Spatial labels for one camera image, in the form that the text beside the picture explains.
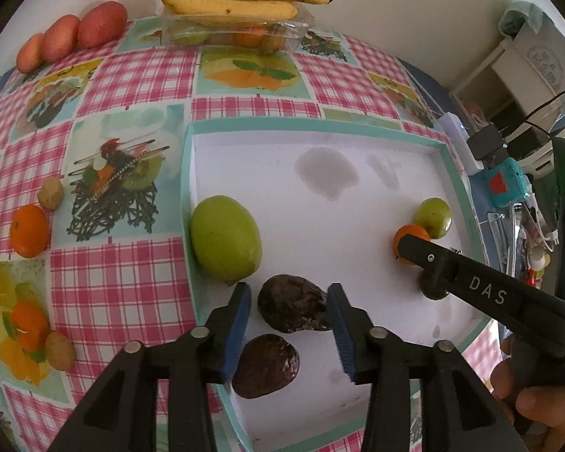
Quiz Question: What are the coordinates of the large green mango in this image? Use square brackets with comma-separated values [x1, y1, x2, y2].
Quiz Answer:
[191, 195, 263, 284]

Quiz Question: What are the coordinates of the white shelf rack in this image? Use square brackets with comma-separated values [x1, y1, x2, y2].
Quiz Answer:
[447, 38, 565, 175]

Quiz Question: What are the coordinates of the teal cloth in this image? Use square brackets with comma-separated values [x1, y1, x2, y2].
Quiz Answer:
[499, 2, 544, 38]

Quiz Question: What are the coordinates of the orange tangerine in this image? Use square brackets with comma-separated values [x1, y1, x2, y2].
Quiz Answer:
[393, 223, 431, 267]
[10, 205, 50, 259]
[10, 301, 50, 351]

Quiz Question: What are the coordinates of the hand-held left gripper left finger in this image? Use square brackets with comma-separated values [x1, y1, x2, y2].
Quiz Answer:
[47, 282, 254, 452]

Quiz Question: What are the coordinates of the white power strip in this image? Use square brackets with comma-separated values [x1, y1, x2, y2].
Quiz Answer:
[438, 113, 486, 175]

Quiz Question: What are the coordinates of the red potato right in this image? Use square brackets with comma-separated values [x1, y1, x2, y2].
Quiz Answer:
[78, 1, 129, 50]

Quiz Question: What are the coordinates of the tangerine in plastic container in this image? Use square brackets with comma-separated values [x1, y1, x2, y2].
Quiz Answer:
[233, 28, 269, 49]

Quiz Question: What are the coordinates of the checked fruit print tablecloth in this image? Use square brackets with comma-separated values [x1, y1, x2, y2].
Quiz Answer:
[0, 14, 500, 452]

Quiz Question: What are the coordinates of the clear plastic container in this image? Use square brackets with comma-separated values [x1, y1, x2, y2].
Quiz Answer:
[162, 12, 314, 53]

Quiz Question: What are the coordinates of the small brown potato upper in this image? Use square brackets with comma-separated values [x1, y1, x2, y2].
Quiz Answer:
[38, 176, 66, 211]

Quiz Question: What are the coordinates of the red potato middle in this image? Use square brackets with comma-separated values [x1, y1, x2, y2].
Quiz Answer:
[42, 15, 81, 63]

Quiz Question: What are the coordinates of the black cable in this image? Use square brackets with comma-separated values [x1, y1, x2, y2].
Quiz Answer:
[499, 89, 565, 151]

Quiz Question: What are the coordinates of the red potato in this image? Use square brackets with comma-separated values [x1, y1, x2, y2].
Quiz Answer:
[42, 15, 81, 63]
[16, 33, 45, 73]
[78, 1, 129, 50]

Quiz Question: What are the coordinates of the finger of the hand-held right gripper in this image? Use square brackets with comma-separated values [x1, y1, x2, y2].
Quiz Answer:
[398, 234, 458, 291]

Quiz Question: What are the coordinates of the teal plastic device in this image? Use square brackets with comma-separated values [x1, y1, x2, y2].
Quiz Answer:
[483, 157, 533, 208]

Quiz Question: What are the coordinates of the pile of colourful small items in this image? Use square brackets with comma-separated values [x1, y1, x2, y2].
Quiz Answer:
[513, 202, 559, 288]

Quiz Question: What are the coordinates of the small brown potato lower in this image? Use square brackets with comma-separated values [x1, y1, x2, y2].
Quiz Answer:
[44, 331, 76, 372]

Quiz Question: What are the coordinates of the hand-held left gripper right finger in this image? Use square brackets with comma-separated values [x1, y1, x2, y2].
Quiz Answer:
[327, 282, 528, 452]

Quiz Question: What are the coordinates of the person's right hand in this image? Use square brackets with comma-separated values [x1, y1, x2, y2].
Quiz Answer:
[490, 334, 565, 452]

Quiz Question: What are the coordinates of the red potato left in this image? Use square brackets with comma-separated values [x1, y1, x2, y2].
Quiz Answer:
[16, 33, 45, 73]

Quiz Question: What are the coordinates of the small brown potato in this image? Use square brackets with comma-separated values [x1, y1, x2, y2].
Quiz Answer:
[38, 176, 66, 211]
[44, 331, 76, 372]

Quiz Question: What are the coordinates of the dark brown wrinkled avocado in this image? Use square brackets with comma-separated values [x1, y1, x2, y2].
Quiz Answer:
[419, 268, 453, 301]
[257, 274, 333, 333]
[233, 334, 301, 399]

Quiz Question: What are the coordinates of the white tray with teal rim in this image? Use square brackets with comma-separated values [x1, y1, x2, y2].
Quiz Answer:
[179, 120, 495, 452]

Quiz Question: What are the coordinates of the black charger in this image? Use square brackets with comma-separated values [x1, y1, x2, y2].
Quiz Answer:
[466, 125, 507, 161]

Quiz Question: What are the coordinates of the white printed box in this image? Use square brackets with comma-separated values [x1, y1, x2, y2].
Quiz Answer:
[492, 23, 565, 104]

